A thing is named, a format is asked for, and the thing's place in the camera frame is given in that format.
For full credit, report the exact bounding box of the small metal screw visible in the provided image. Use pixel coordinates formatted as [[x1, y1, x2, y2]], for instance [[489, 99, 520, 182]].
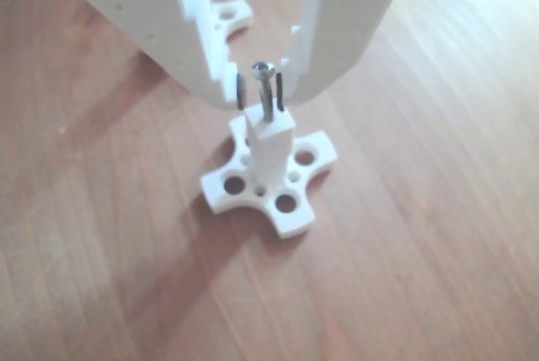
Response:
[[251, 61, 277, 123]]

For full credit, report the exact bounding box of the white cross-base post stand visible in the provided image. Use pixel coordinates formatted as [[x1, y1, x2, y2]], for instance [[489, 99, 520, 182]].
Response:
[[208, 0, 255, 42], [200, 102, 339, 239]]

